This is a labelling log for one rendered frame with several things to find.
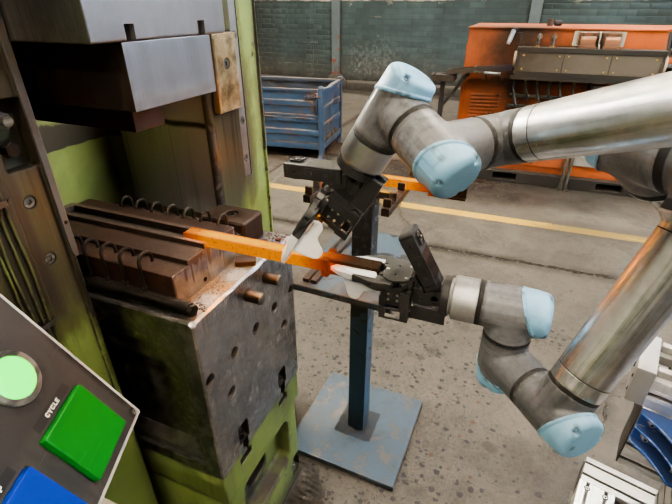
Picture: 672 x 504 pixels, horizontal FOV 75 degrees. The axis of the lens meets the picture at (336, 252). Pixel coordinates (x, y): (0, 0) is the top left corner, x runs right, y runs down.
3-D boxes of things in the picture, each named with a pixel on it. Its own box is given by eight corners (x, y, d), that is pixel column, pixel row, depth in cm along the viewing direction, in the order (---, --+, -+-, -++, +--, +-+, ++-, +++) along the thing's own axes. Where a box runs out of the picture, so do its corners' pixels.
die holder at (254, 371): (298, 369, 131) (291, 234, 109) (223, 481, 100) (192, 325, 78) (149, 324, 149) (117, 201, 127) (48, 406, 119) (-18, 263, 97)
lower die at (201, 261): (237, 257, 99) (233, 223, 95) (178, 306, 83) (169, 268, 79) (97, 226, 113) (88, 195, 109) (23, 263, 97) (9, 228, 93)
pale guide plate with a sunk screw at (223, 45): (242, 107, 111) (235, 31, 103) (221, 114, 104) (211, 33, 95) (235, 106, 112) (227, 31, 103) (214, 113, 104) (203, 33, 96)
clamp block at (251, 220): (265, 234, 109) (262, 210, 106) (246, 250, 102) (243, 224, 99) (224, 226, 113) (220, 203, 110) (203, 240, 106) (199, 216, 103)
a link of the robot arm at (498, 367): (502, 417, 71) (515, 366, 66) (464, 369, 80) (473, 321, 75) (543, 405, 73) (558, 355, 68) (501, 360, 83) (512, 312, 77)
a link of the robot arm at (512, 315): (544, 355, 68) (557, 310, 64) (470, 337, 72) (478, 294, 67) (544, 325, 74) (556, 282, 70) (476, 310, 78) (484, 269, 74)
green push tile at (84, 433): (127, 420, 52) (80, 381, 49) (101, 480, 46) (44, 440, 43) (116, 426, 53) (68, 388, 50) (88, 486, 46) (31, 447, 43)
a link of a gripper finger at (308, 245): (302, 279, 72) (336, 233, 71) (273, 258, 72) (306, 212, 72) (305, 279, 75) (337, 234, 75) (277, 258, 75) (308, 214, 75)
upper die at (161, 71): (216, 91, 82) (209, 34, 77) (136, 112, 66) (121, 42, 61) (54, 78, 96) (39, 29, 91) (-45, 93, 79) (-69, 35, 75)
